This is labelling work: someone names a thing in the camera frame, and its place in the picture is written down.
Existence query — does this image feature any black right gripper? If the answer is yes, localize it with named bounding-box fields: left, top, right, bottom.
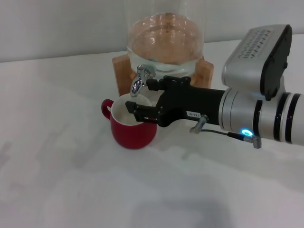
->
left=125, top=75, right=227, bottom=127

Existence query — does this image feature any chrome faucet tap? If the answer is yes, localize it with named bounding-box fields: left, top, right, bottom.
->
left=130, top=64, right=155, bottom=98

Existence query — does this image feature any red ceramic cup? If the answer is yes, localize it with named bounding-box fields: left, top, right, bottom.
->
left=101, top=93, right=158, bottom=150

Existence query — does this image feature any wooden dispenser stand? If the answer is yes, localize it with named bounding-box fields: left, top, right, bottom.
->
left=112, top=56, right=214, bottom=97

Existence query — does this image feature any glass water dispenser jar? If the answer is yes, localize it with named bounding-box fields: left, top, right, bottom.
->
left=123, top=0, right=205, bottom=78

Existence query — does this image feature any black cable with metal plugs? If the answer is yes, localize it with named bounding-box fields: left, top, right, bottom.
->
left=189, top=114, right=262, bottom=150

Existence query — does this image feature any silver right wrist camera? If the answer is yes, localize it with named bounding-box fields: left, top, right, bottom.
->
left=221, top=23, right=293, bottom=102

